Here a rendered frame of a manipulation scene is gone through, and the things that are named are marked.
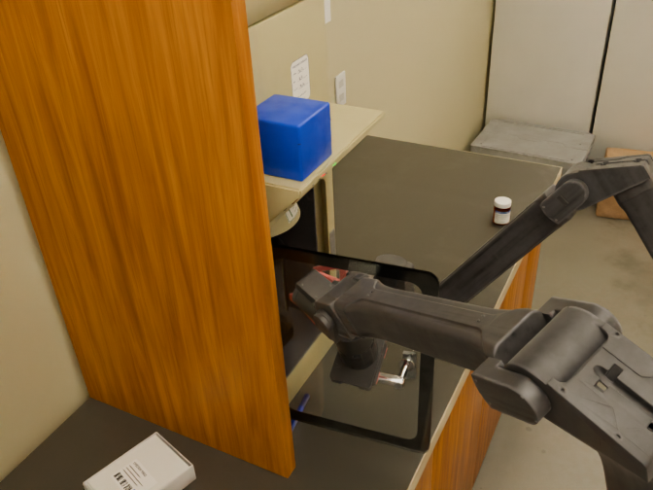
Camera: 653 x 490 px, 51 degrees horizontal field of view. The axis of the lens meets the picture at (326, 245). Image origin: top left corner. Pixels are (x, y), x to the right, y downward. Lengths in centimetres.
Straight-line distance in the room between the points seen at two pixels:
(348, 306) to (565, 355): 34
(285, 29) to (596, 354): 75
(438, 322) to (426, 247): 121
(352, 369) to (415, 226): 100
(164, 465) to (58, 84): 69
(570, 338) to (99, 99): 73
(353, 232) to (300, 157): 97
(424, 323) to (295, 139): 39
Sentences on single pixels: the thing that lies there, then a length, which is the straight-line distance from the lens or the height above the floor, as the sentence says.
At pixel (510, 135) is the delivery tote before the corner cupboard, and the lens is 406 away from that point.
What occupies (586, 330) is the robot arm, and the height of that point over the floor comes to 162.
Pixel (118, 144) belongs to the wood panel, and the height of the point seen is 157.
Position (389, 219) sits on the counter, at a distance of 201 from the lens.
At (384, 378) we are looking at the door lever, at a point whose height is 121.
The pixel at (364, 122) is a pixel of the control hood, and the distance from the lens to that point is 120.
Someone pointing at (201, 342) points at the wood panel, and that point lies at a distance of 119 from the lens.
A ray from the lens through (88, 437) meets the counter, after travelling 149.
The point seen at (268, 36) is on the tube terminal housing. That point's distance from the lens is 109.
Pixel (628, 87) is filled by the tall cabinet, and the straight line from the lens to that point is 410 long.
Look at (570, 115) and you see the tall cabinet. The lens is 420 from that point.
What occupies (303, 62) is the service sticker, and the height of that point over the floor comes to 161.
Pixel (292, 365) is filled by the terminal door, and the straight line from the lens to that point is 124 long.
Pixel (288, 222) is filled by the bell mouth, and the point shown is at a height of 133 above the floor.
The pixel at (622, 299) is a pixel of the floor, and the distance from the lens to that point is 340.
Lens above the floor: 199
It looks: 33 degrees down
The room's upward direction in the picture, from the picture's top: 3 degrees counter-clockwise
